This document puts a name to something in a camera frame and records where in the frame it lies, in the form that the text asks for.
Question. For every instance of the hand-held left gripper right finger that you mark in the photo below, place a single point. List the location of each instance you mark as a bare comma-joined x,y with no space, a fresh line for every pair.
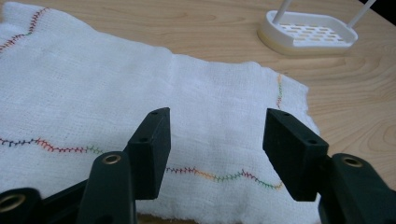
295,155

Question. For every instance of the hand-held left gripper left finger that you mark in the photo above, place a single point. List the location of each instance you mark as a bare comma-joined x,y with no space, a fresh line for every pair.
146,158

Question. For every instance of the white cloth with coloured stitching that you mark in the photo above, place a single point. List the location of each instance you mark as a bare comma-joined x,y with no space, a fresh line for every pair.
193,102

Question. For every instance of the white plastic basket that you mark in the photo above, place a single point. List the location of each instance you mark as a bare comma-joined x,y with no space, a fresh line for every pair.
306,32

